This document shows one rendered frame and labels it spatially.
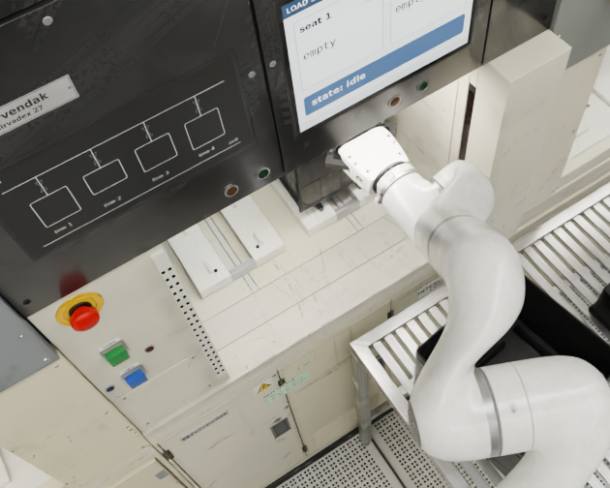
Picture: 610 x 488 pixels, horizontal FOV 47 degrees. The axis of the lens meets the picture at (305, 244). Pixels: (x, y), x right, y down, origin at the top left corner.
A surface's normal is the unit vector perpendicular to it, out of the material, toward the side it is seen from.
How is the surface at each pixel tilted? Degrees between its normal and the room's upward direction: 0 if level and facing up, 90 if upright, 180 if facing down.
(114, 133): 90
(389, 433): 0
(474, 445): 56
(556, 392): 7
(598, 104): 0
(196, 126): 90
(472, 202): 40
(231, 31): 90
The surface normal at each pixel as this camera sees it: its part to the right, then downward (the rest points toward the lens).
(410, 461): -0.09, -0.51
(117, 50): 0.52, 0.70
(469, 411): 0.05, -0.30
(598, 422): 0.19, 0.12
